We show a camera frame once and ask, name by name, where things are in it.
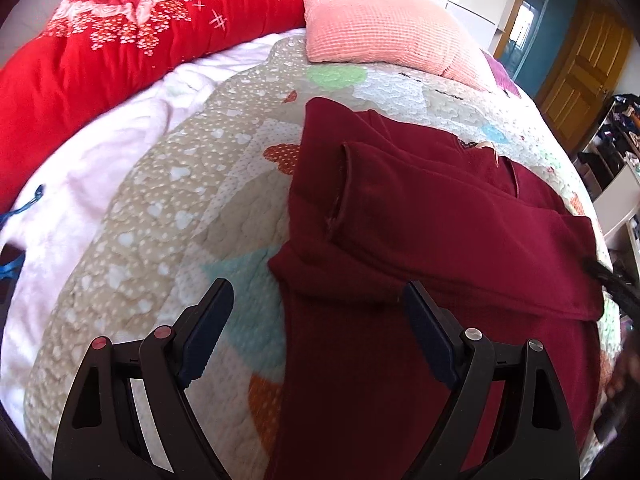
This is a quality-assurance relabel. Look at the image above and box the white fleece blanket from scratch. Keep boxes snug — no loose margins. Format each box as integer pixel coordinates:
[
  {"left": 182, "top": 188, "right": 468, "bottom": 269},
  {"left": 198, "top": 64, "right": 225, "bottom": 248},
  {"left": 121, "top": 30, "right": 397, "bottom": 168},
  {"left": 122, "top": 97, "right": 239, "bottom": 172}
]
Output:
[{"left": 0, "top": 27, "right": 307, "bottom": 431}]

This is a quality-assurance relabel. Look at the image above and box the pink textured pillow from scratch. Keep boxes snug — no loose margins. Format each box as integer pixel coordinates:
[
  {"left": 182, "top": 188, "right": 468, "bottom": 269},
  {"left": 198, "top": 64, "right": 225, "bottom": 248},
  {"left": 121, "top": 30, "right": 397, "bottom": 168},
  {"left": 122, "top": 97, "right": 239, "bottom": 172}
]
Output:
[{"left": 292, "top": 0, "right": 493, "bottom": 92}]

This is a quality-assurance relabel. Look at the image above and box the wooden door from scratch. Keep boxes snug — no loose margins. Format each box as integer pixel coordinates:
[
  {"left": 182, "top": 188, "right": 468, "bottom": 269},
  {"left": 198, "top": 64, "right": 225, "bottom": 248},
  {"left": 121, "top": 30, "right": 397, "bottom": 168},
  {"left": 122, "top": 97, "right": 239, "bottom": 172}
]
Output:
[{"left": 536, "top": 0, "right": 633, "bottom": 153}]

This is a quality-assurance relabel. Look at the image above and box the red floral quilt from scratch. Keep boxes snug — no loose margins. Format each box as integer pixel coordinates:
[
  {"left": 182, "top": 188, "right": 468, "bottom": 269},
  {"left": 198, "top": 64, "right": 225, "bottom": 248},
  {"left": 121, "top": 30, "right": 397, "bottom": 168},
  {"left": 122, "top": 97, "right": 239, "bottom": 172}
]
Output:
[{"left": 0, "top": 0, "right": 307, "bottom": 211}]

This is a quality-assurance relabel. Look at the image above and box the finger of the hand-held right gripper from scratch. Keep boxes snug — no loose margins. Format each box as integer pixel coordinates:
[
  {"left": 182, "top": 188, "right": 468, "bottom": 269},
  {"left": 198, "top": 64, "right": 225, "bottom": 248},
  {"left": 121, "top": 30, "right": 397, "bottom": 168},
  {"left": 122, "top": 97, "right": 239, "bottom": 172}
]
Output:
[{"left": 581, "top": 255, "right": 640, "bottom": 317}]

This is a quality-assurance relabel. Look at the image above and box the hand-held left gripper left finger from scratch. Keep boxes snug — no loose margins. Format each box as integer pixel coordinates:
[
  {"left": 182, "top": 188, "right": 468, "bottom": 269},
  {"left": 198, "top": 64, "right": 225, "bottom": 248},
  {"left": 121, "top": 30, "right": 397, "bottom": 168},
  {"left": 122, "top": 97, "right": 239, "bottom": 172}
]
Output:
[{"left": 51, "top": 277, "right": 235, "bottom": 480}]

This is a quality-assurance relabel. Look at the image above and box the heart print quilted bedspread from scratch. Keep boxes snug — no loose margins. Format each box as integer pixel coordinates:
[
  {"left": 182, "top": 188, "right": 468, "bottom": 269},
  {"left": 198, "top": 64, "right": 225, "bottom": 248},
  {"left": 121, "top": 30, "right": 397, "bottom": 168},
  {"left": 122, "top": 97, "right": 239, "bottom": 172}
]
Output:
[{"left": 22, "top": 35, "right": 623, "bottom": 480}]

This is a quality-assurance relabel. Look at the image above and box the cluttered storage shelf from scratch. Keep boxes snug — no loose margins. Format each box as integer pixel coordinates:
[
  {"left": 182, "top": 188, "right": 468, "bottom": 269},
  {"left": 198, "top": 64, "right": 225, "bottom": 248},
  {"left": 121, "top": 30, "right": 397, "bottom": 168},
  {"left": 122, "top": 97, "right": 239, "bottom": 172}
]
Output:
[{"left": 575, "top": 92, "right": 640, "bottom": 281}]

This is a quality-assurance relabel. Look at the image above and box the maroon knit garment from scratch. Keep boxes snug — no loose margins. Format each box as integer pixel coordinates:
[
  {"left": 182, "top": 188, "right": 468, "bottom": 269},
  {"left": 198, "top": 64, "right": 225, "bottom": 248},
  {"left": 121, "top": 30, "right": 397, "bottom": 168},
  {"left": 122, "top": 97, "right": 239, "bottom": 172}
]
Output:
[{"left": 264, "top": 97, "right": 605, "bottom": 480}]

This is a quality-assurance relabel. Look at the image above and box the teal glass door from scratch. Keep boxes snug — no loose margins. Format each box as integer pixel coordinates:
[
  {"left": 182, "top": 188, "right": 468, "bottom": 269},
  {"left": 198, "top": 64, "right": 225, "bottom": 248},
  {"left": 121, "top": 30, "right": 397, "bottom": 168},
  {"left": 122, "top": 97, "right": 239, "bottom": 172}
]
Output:
[{"left": 504, "top": 0, "right": 583, "bottom": 98}]

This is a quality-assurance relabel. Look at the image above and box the blue cord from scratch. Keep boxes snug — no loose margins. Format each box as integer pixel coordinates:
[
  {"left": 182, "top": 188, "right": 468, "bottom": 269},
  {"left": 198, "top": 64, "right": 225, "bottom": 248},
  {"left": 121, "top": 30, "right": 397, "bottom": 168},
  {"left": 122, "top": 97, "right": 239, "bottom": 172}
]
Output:
[{"left": 0, "top": 185, "right": 46, "bottom": 283}]

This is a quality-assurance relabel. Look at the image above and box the purple cushion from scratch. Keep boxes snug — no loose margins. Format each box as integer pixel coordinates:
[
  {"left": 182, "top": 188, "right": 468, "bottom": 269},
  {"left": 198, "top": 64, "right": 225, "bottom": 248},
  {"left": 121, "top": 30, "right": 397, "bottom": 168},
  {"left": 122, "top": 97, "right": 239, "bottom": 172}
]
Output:
[{"left": 483, "top": 50, "right": 521, "bottom": 98}]

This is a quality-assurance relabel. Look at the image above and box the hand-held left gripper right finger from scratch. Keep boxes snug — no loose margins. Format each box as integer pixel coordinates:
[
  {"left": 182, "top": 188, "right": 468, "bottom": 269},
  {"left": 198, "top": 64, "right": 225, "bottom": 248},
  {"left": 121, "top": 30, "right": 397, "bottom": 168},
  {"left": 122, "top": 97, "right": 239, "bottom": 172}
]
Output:
[{"left": 403, "top": 280, "right": 582, "bottom": 480}]

